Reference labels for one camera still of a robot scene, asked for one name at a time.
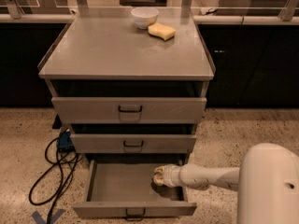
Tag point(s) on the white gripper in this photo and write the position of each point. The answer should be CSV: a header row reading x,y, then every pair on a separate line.
x,y
170,175

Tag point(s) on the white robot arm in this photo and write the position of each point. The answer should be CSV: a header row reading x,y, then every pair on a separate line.
x,y
266,182

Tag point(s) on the grey bottom drawer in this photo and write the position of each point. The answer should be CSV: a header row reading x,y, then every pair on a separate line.
x,y
122,186

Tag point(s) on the grey drawer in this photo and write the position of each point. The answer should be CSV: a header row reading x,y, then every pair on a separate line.
x,y
133,143
122,186
112,110

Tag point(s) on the grey metal drawer cabinet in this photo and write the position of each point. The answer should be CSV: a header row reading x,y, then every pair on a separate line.
x,y
103,54

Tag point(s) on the grey middle drawer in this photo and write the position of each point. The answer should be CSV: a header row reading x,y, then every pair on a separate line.
x,y
133,143

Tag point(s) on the grey top drawer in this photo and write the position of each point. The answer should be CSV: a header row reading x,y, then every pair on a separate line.
x,y
112,110

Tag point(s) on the blue power box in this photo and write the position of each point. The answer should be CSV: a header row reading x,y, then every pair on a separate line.
x,y
64,142

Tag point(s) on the blue tape floor marker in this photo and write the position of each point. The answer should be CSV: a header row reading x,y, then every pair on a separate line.
x,y
51,218

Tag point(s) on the yellow sponge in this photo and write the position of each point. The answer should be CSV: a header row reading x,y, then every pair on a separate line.
x,y
163,31

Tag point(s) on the white ceramic bowl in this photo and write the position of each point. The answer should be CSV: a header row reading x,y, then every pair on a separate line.
x,y
143,17

